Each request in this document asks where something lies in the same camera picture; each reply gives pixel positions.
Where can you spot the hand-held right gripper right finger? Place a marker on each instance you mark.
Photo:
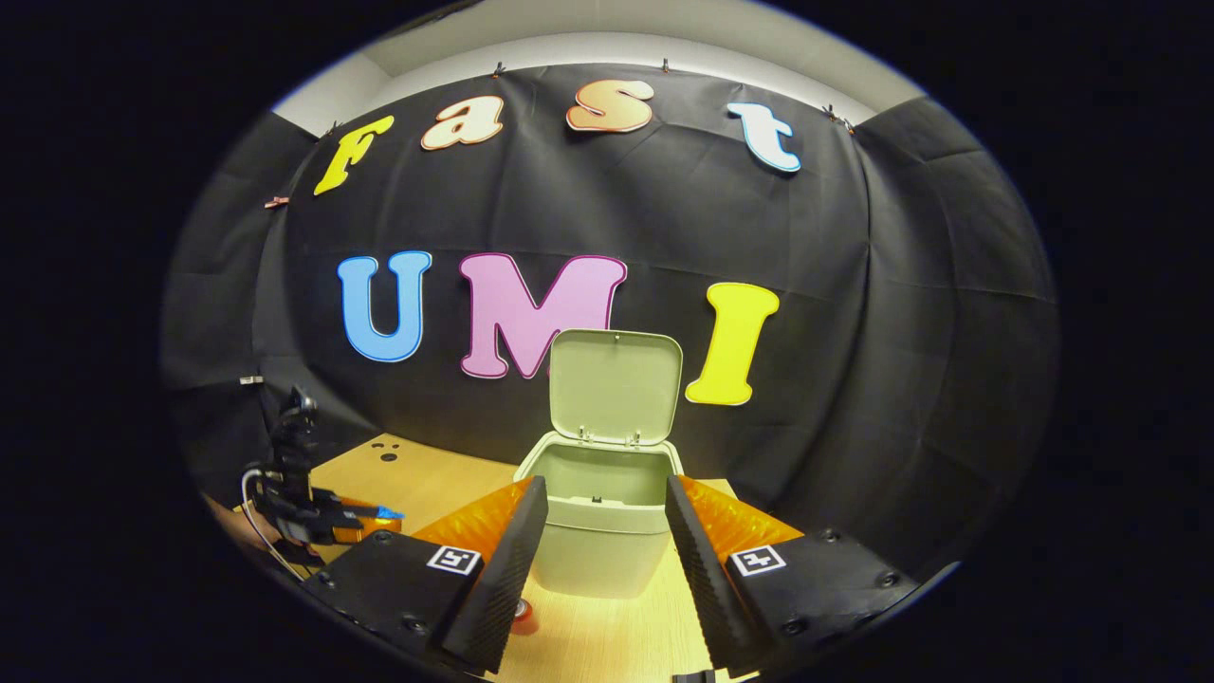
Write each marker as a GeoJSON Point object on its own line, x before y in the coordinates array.
{"type": "Point", "coordinates": [707, 579]}

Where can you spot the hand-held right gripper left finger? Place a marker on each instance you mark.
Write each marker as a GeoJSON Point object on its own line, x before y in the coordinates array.
{"type": "Point", "coordinates": [503, 579]}

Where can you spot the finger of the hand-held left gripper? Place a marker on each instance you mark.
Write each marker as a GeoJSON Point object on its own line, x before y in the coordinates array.
{"type": "Point", "coordinates": [365, 531]}
{"type": "Point", "coordinates": [356, 505]}

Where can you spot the blue paper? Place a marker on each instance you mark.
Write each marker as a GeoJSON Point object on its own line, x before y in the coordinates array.
{"type": "Point", "coordinates": [387, 515]}

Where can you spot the red pop can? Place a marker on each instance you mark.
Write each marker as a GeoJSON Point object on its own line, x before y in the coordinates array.
{"type": "Point", "coordinates": [524, 621]}

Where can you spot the green desktop garbage bin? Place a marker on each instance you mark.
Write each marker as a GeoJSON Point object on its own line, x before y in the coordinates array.
{"type": "Point", "coordinates": [607, 550]}

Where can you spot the wooden desktop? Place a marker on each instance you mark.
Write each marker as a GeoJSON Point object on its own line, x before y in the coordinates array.
{"type": "Point", "coordinates": [427, 474]}

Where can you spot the black backdrop cloth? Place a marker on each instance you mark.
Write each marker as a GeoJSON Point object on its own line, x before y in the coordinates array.
{"type": "Point", "coordinates": [806, 285]}

